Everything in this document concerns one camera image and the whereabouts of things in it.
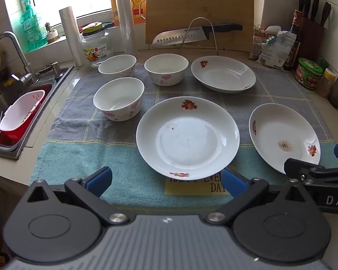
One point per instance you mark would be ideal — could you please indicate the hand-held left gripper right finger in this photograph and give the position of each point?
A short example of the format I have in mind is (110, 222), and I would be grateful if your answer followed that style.
(232, 182)

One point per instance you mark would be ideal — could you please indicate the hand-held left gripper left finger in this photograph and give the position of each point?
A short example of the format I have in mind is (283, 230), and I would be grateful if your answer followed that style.
(100, 181)

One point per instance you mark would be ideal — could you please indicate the white floral plate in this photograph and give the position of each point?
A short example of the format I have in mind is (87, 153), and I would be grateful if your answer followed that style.
(222, 73)
(186, 140)
(281, 129)

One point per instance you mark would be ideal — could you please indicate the white floral bowl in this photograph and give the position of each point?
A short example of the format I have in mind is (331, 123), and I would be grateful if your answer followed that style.
(118, 95)
(166, 67)
(117, 64)

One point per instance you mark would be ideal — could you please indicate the grey and teal checked towel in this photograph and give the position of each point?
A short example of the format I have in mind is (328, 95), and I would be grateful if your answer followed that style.
(101, 152)

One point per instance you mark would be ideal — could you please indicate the yellow-lidded spice jar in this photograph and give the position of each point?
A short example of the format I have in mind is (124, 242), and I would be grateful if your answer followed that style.
(325, 84)

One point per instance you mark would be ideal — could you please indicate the green-lidded tub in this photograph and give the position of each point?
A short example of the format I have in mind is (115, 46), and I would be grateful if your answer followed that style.
(308, 76)

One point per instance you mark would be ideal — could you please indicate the green-capped container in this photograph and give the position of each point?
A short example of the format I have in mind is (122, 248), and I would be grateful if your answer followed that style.
(324, 64)

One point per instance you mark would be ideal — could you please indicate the red basin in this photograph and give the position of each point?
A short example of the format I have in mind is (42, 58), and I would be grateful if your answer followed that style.
(10, 140)

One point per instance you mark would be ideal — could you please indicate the white colander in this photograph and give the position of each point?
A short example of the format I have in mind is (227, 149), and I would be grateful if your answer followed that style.
(19, 109)

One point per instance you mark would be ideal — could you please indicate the dark wooden knife block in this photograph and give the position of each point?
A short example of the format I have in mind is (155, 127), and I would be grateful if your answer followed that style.
(312, 39)

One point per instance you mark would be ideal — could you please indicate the white printed packet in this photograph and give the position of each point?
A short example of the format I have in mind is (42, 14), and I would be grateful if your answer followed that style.
(276, 50)

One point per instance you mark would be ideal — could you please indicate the metal sink soap dispenser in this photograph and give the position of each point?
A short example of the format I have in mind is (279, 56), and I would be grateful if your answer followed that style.
(55, 69)

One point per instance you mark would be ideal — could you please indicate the red and white packet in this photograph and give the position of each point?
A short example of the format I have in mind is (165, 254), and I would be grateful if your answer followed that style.
(259, 47)

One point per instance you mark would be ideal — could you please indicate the dark sauce bottle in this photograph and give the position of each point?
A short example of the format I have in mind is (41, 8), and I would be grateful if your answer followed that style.
(294, 33)

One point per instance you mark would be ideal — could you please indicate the steel sink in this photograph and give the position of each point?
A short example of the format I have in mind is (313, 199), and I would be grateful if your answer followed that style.
(8, 92)

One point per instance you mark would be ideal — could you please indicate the glass jar with yellow lid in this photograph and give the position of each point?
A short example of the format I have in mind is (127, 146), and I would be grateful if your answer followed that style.
(97, 50)

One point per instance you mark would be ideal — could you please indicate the white plastic bag roll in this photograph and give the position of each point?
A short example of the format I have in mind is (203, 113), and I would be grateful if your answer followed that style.
(73, 33)

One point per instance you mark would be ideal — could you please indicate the metal faucet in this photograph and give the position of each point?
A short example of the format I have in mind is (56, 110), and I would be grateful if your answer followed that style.
(19, 50)

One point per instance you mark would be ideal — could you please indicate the small potted plant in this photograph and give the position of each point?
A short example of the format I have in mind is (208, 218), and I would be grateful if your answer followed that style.
(52, 35)

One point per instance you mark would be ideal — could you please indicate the blue-grey dish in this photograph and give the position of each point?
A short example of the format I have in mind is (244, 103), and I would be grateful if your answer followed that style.
(108, 24)

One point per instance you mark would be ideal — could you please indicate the clear plastic wrap roll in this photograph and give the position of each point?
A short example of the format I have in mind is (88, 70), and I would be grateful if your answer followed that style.
(126, 19)

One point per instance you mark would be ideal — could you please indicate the green dish soap bottle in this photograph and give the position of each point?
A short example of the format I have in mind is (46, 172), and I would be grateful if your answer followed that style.
(32, 31)

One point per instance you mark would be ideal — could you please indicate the orange box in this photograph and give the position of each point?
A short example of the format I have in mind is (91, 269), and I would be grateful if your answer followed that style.
(137, 5)

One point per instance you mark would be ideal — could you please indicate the bamboo cutting board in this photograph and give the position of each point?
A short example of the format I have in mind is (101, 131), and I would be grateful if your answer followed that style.
(186, 5)

